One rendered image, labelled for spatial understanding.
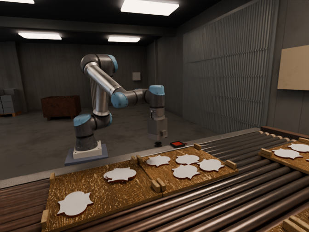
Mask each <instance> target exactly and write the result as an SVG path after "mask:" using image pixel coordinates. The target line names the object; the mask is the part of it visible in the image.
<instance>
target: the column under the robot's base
mask: <svg viewBox="0 0 309 232"><path fill-rule="evenodd" d="M101 148H102V155H99V156H93V157H85V158H79V159H74V158H73V152H74V148H70V149H69V151H68V154H67V157H66V160H65V164H64V165H65V166H70V165H77V164H82V163H86V162H92V161H96V160H101V159H106V158H108V153H107V148H106V144H101Z"/></svg>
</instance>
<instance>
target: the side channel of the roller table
mask: <svg viewBox="0 0 309 232"><path fill-rule="evenodd" d="M260 131H264V132H269V133H271V134H276V135H277V136H283V137H284V138H290V139H291V140H292V139H297V140H298V139H299V138H304V139H309V136H307V135H304V134H299V133H294V132H290V131H286V130H282V129H277V128H272V127H268V126H262V127H261V128H260Z"/></svg>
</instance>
